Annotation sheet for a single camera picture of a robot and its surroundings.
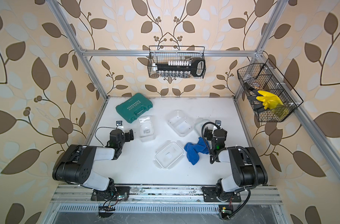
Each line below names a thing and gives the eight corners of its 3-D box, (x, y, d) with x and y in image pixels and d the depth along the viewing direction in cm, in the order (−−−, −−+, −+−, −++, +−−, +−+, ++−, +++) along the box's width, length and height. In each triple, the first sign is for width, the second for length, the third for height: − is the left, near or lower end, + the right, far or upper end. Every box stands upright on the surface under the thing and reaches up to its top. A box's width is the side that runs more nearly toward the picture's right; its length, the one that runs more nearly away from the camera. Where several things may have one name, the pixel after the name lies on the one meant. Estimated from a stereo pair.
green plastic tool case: (115, 109, 113) (113, 106, 110) (138, 94, 125) (137, 91, 121) (131, 124, 104) (129, 120, 101) (154, 106, 116) (153, 103, 112)
